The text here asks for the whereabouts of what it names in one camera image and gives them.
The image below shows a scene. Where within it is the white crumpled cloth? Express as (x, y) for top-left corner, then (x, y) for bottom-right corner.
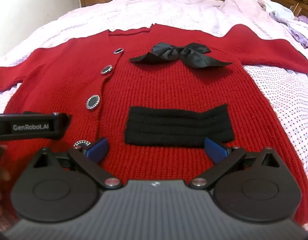
(263, 0), (296, 18)

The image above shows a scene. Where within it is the purple ruffled cloth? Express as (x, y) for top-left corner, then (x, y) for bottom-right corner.
(269, 11), (308, 55)

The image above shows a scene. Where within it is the pink bedspread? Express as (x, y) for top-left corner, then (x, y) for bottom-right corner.
(0, 0), (308, 235)

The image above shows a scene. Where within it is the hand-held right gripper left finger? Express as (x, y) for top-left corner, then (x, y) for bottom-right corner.
(31, 137), (124, 189)

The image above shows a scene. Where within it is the red knit cardigan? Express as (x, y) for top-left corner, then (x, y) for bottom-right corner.
(0, 23), (308, 227)

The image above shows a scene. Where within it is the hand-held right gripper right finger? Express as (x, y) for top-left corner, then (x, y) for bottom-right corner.
(189, 137), (282, 190)

